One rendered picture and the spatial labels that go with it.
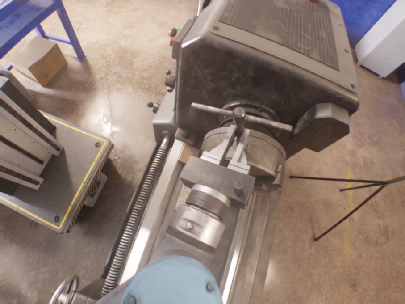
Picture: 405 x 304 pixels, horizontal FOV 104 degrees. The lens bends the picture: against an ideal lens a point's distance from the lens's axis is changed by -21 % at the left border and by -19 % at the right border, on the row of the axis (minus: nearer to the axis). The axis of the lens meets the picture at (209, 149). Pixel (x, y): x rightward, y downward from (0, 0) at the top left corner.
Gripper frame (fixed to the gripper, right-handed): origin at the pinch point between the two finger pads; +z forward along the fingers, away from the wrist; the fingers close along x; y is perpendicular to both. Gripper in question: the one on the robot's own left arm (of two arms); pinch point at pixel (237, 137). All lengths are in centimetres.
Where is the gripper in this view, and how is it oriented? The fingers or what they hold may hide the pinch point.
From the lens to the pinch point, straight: 41.7
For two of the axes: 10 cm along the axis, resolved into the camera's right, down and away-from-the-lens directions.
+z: 4.1, -8.1, 4.2
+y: -1.3, -5.1, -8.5
